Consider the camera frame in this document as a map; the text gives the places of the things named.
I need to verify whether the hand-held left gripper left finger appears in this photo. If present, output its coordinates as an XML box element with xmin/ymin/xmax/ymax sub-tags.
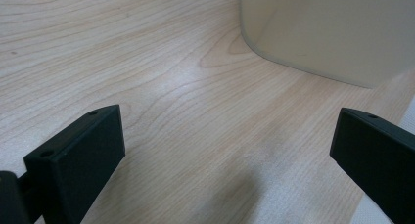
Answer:
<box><xmin>23</xmin><ymin>104</ymin><xmax>126</xmax><ymax>224</ymax></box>

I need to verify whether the cream plastic container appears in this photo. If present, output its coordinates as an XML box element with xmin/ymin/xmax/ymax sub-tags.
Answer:
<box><xmin>239</xmin><ymin>0</ymin><xmax>415</xmax><ymax>89</ymax></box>

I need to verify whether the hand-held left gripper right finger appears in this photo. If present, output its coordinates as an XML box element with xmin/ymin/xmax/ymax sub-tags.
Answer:
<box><xmin>329</xmin><ymin>107</ymin><xmax>415</xmax><ymax>224</ymax></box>

